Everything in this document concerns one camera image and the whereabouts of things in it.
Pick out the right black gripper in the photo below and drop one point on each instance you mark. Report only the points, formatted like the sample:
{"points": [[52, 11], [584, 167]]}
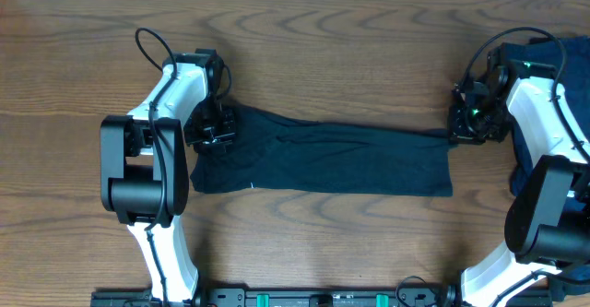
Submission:
{"points": [[458, 132]]}

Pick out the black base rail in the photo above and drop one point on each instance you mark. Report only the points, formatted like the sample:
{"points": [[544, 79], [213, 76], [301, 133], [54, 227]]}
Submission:
{"points": [[236, 297]]}

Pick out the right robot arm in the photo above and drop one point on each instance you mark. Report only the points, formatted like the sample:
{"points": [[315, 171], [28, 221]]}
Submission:
{"points": [[540, 240]]}

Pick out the blue garment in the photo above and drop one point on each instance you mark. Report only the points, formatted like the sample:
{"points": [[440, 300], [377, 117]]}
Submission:
{"points": [[549, 104]]}

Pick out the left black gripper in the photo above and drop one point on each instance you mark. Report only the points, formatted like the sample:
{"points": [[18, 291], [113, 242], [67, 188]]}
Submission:
{"points": [[225, 136]]}

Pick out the dark teal t-shirt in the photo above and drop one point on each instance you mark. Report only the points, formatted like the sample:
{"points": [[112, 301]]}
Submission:
{"points": [[276, 152]]}

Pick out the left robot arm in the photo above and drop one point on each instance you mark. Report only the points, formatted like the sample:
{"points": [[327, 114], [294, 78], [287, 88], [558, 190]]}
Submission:
{"points": [[144, 176]]}

